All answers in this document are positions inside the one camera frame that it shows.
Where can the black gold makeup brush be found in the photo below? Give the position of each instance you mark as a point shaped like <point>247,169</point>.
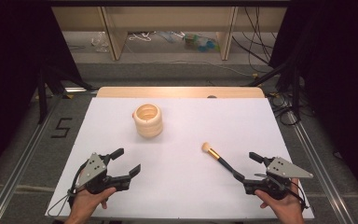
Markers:
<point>214,154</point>

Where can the wooden table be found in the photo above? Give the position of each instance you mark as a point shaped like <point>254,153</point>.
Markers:
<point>180,92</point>

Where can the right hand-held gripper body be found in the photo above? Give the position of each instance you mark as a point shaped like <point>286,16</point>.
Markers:
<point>281,169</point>

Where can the clear plastic bag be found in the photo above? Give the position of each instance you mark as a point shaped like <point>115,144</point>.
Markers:
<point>100,42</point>

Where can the wooden shelf unit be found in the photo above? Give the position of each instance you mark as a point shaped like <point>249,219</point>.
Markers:
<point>167,18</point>

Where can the cream ribbed cup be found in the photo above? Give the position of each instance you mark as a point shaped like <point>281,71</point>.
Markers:
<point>150,127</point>

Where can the person's left hand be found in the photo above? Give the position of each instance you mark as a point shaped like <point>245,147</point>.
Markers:
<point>85,205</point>

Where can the metal floor rail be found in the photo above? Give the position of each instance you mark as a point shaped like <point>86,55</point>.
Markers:
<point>18,177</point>
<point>317,165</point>

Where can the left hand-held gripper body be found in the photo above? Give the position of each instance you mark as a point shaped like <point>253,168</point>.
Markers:
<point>93,169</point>

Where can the black curtain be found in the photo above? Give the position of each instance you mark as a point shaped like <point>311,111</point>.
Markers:
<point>12,77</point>
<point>338,77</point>

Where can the black metal stand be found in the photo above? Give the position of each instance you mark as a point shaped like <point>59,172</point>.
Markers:
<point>296,90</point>
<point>42,96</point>

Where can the green blue plastic packet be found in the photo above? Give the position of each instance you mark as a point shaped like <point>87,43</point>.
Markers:
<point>200,42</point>

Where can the white table mat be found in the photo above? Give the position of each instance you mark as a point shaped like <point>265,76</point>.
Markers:
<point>180,180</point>

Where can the person's right hand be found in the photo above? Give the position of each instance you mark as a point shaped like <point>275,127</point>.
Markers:
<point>286,207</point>

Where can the small dark round knob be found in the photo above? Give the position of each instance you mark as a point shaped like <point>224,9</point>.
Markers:
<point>212,96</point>

